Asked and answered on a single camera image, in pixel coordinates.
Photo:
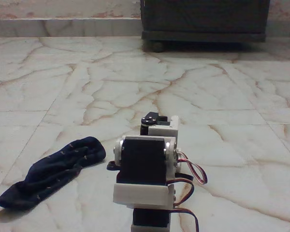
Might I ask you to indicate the dark wooden cabinet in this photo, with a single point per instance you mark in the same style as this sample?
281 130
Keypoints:
205 17

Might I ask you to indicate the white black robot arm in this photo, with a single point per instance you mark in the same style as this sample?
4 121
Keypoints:
141 162

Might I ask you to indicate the dark navy sock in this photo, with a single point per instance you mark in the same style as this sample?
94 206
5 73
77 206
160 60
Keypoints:
50 174

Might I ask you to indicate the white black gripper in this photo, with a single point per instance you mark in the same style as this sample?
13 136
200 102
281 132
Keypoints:
162 130

